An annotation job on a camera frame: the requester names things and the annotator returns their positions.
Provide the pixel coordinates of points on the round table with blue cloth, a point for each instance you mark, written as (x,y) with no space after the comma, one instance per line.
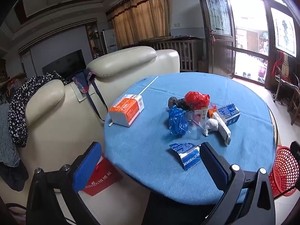
(145,145)

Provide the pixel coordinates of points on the blue foil wrapper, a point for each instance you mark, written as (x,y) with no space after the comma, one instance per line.
(185,153)

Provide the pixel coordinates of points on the red plastic basket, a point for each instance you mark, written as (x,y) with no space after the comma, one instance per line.
(283,168)

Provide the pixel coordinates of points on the dark floral garment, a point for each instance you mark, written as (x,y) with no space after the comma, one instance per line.
(18,107)

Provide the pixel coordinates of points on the blue plastic bag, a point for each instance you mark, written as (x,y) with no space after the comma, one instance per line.
(175,119)

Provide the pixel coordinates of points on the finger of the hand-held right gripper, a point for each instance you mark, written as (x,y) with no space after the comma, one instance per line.
(296,151)

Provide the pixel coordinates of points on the purple bucket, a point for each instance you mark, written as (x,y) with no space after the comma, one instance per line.
(262,70)

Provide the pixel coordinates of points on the grey garment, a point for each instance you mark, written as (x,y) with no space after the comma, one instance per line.
(7,140)

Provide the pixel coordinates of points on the black television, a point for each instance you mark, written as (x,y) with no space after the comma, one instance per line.
(68,62)

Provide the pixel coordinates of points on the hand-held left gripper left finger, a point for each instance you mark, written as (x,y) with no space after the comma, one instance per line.
(86,166)

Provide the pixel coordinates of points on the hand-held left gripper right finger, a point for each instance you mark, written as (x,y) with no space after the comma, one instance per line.
(213,164)

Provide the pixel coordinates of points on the red door tassel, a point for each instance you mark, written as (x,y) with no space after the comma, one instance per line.
(212,35)

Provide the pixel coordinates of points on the clear plastic packaging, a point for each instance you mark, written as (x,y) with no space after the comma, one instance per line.
(193,121)

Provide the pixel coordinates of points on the metal frame chair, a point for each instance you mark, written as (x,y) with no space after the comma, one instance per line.
(281,82)

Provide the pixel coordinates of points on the white tall appliance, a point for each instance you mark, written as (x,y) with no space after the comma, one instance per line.
(110,42)

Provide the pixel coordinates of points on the white long box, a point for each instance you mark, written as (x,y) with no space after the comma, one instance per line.
(222,129)

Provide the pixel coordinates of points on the red plastic bag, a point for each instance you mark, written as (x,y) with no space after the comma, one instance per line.
(195,98)

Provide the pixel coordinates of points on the wooden glass panel door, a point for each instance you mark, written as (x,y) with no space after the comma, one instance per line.
(220,51)
(283,28)

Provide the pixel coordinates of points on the cream leather sofa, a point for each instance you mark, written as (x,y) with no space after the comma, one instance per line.
(117,63)

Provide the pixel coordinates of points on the tan curtain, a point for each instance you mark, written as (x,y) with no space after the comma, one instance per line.
(140,21)

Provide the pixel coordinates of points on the orange white tissue box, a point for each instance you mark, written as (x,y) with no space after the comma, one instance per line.
(126,110)

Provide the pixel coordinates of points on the wooden display cabinet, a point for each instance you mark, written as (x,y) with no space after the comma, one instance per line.
(93,39)

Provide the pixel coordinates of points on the white tissue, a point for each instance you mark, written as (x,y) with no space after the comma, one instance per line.
(212,124)

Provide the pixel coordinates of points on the striped cloth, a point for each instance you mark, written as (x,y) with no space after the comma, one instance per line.
(286,63)

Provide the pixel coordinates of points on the thin white stick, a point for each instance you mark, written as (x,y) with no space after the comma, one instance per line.
(147,86)

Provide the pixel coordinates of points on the wooden crib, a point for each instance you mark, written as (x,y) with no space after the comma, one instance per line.
(187,54)

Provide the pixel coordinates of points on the black plastic bag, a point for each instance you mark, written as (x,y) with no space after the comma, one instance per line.
(181,104)

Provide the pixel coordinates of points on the red cloth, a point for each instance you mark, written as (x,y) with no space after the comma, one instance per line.
(277,63)

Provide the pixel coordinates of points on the red paper bag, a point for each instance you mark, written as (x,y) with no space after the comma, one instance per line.
(103,178)

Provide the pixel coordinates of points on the blue white carton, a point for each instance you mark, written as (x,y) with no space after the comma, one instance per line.
(230,113)

